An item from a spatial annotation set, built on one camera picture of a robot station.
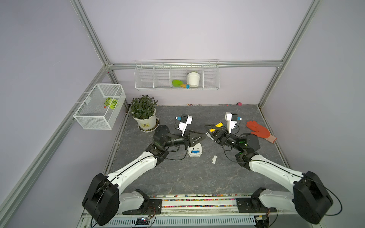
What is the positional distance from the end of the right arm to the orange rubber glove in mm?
507

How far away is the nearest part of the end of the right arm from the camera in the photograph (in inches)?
23.3

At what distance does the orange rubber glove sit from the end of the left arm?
0.55 meters

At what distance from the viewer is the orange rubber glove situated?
1016 millimetres

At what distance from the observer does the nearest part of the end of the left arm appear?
609 millimetres
